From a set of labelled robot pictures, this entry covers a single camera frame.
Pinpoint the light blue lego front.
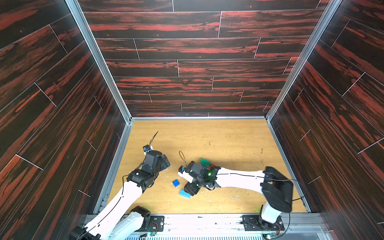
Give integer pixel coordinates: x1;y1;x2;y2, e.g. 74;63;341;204
179;189;191;199

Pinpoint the green long lego brick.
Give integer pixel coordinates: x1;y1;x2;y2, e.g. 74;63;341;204
200;158;211;168

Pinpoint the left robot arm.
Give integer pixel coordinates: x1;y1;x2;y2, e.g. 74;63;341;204
69;150;170;240

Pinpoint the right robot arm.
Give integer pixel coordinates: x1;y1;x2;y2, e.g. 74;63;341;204
178;162;294;224

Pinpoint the small blue lego left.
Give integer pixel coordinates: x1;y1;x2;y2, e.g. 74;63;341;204
172;180;180;188

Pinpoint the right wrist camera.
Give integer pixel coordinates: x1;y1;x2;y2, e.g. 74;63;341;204
178;166;194;183

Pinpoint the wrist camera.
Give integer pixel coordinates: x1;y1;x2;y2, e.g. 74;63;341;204
178;166;194;183
143;145;154;155

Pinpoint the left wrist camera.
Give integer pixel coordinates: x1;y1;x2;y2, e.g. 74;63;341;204
143;145;154;155

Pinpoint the aluminium front rail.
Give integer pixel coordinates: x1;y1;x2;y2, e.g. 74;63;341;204
108;211;333;240

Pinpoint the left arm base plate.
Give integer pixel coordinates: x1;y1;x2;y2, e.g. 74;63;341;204
138;215;165;232

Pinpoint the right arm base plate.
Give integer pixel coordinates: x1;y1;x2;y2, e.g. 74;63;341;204
240;215;285;232

